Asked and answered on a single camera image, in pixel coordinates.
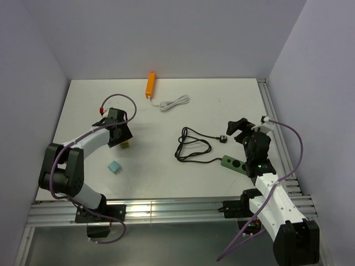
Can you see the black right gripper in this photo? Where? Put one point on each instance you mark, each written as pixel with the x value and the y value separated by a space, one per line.
pixel 243 124

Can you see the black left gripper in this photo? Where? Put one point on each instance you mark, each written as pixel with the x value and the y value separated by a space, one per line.
pixel 126 135

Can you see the yellow USB plug adapter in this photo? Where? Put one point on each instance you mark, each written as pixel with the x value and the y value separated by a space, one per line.
pixel 125 145

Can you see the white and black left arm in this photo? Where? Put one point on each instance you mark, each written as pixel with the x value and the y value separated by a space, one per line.
pixel 62 169

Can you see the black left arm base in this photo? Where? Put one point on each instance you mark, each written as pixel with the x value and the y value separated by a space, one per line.
pixel 99 224

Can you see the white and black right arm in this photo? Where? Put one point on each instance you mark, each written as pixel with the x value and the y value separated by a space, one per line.
pixel 268 207

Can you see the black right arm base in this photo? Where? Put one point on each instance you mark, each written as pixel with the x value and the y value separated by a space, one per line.
pixel 240 209

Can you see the light blue plug adapter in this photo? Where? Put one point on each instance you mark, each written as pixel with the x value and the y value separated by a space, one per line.
pixel 114 167

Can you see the green power strip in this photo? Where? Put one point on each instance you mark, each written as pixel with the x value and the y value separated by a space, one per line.
pixel 233 164

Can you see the orange power strip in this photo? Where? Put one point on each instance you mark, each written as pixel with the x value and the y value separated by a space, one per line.
pixel 150 86

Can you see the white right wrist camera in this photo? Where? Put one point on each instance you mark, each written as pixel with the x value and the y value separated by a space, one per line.
pixel 265 125

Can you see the aluminium right rail frame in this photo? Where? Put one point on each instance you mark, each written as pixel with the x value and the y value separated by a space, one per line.
pixel 292 187

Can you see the aluminium rail frame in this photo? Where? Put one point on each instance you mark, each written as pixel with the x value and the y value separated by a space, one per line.
pixel 138 211
pixel 292 187

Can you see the aluminium front rail frame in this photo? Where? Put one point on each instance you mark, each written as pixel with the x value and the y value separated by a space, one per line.
pixel 138 211

